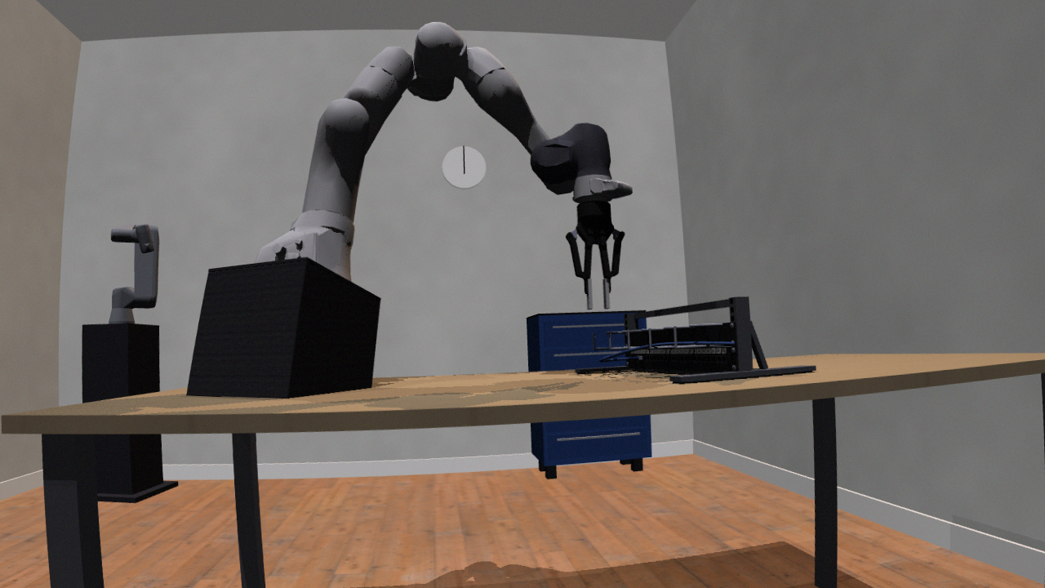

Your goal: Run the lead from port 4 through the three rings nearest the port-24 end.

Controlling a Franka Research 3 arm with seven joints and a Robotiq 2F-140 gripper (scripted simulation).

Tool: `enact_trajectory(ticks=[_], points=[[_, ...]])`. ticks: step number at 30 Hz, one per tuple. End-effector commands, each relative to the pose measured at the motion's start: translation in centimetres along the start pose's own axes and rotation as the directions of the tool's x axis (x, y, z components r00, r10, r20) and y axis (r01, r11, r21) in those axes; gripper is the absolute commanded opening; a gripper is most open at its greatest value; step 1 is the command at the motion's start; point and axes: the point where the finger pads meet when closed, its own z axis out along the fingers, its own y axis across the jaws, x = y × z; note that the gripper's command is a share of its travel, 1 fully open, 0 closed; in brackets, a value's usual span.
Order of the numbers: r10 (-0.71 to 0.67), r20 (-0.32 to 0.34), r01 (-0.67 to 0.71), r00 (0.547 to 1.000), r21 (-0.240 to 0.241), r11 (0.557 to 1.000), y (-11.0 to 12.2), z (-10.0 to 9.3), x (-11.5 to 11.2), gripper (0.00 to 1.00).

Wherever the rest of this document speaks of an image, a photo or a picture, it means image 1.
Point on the blue cable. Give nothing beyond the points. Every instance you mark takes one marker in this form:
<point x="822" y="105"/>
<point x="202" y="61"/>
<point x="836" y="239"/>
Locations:
<point x="607" y="359"/>

